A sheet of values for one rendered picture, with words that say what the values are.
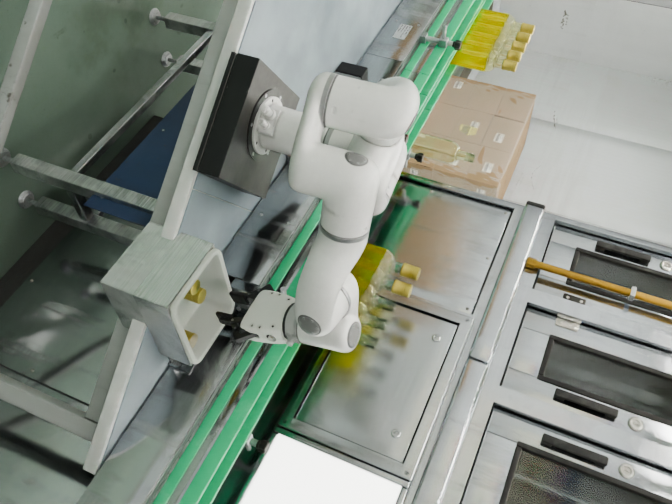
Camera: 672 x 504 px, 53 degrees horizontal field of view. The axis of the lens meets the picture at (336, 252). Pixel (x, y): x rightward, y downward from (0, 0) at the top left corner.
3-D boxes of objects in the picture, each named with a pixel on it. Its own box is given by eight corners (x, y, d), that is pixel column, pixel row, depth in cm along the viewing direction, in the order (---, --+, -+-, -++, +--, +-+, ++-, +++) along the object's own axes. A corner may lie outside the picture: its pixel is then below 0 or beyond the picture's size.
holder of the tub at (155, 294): (166, 366, 149) (196, 378, 147) (132, 294, 128) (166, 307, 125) (206, 307, 158) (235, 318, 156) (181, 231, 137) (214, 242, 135)
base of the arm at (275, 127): (238, 139, 134) (307, 160, 130) (260, 80, 135) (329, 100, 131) (265, 160, 149) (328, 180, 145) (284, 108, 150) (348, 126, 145)
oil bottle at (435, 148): (392, 149, 219) (470, 171, 211) (392, 138, 214) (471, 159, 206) (399, 137, 221) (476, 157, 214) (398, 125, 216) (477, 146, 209)
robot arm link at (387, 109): (352, 83, 120) (349, 35, 106) (426, 102, 118) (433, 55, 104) (328, 151, 116) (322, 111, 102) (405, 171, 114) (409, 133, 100)
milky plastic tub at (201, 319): (162, 355, 145) (196, 369, 142) (133, 295, 127) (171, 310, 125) (204, 294, 154) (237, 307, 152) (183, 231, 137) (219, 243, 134)
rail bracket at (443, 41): (416, 44, 209) (458, 53, 205) (418, 22, 203) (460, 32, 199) (421, 37, 211) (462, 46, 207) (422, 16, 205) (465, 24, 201)
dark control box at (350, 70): (329, 100, 190) (357, 107, 188) (328, 76, 184) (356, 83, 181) (341, 83, 195) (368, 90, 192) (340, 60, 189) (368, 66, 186)
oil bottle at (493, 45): (437, 51, 233) (517, 69, 225) (438, 37, 229) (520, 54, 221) (442, 42, 237) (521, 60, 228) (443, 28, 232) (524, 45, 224)
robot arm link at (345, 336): (336, 296, 116) (361, 267, 123) (285, 286, 121) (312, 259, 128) (349, 363, 123) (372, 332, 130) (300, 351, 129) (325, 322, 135)
